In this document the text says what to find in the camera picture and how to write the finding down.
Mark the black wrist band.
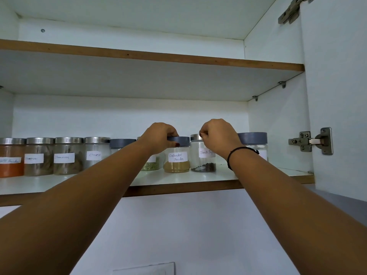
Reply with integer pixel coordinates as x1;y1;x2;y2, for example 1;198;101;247
227;146;260;171

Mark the white cabinet door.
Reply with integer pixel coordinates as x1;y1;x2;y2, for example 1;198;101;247
299;0;367;202

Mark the black peppercorn jar steel lid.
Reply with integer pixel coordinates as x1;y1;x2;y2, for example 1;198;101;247
190;133;217;173

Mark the person's left hand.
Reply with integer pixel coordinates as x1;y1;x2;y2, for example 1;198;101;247
137;122;180;157

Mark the white shelf board wooden edge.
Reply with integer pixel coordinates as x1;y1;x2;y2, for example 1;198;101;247
0;167;315;207
0;39;305;102

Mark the white cabinet body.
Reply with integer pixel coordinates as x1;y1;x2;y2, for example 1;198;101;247
0;0;316;207

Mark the row of labelled spice jars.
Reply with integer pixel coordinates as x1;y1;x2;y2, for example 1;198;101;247
0;132;268;179

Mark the person's right hand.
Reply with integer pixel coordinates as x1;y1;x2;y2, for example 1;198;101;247
199;118;245;160

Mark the metal cabinet door hinge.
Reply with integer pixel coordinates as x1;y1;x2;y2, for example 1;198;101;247
277;0;317;25
288;127;334;156

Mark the person's left forearm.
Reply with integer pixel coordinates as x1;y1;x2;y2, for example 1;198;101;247
0;140;158;275

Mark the yellow powder jar grey lid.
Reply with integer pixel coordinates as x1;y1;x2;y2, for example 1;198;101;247
162;136;191;173

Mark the person's right forearm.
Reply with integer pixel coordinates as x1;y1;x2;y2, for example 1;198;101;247
227;146;367;275

